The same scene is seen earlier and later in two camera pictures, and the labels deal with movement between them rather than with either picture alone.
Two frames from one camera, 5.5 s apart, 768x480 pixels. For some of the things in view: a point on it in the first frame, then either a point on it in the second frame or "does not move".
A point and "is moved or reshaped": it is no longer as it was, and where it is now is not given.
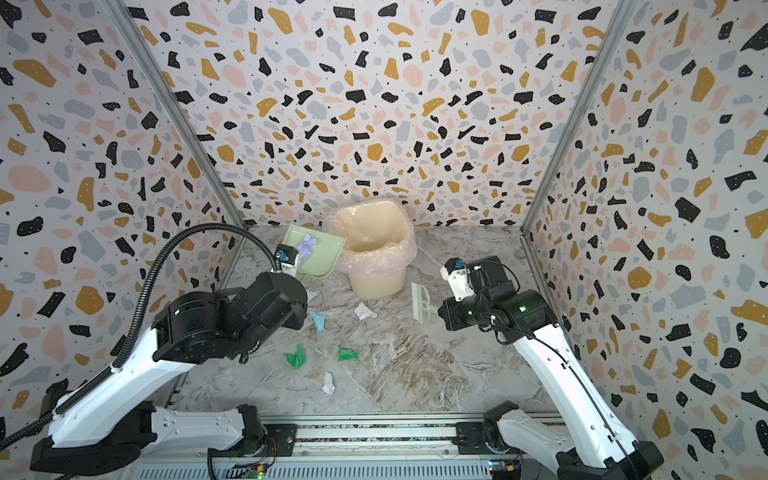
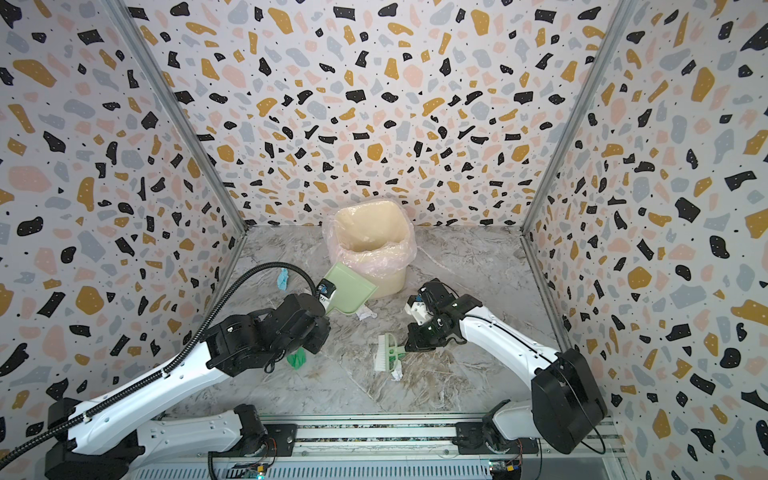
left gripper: (299, 322) -> (324, 334)
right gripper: (448, 313) -> (424, 330)
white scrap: (363, 311) does not move
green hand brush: (423, 309) is moved or reshaped
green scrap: (298, 359) does not move
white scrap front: (328, 386) -> (397, 372)
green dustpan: (325, 253) -> (352, 289)
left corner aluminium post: (175, 109) does not move
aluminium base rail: (416, 447) does not move
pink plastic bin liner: (381, 239) does not move
